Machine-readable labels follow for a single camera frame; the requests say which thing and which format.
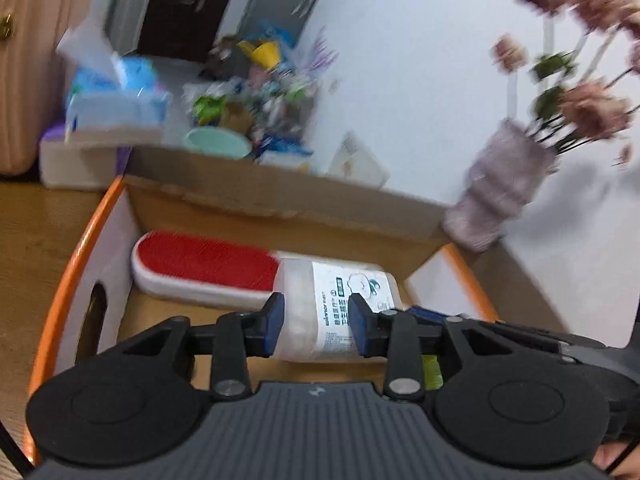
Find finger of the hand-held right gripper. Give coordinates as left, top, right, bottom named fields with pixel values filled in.
left=407, top=306, right=608, bottom=356

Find blue tissue pack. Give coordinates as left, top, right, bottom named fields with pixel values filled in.
left=55, top=20, right=171, bottom=131

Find dark brown door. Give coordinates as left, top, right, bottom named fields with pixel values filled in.
left=137, top=0, right=246, bottom=63

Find pink textured vase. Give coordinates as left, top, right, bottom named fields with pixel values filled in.
left=444, top=120, right=556, bottom=253

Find white and purple box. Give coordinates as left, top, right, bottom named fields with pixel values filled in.
left=39, top=125, right=163, bottom=191

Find white plastic bottle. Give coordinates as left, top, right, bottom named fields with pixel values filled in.
left=272, top=257, right=406, bottom=363

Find teal bowl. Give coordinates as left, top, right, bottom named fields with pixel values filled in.
left=182, top=127, right=253, bottom=161

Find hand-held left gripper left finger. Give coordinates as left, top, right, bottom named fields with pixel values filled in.
left=107, top=292, right=286, bottom=401

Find orange cardboard box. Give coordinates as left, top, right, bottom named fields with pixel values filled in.
left=27, top=145, right=501, bottom=466

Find cluster of small bottles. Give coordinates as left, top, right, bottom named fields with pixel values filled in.
left=192, top=72, right=318, bottom=161

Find blue bag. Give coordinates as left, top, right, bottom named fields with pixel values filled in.
left=245, top=20, right=296, bottom=48

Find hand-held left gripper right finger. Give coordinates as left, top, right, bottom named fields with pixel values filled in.
left=348, top=294, right=506, bottom=401

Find person's right hand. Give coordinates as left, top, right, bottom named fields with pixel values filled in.
left=595, top=440, right=636, bottom=478

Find purple paper flowers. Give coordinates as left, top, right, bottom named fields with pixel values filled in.
left=300, top=30, right=341, bottom=81

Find dried pink roses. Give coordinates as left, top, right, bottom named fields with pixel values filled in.
left=492, top=0, right=640, bottom=171

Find red and white lint brush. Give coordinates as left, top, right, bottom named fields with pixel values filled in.
left=131, top=231, right=281, bottom=311

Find pink ribbed suitcase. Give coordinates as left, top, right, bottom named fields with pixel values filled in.
left=0, top=0, right=93, bottom=176

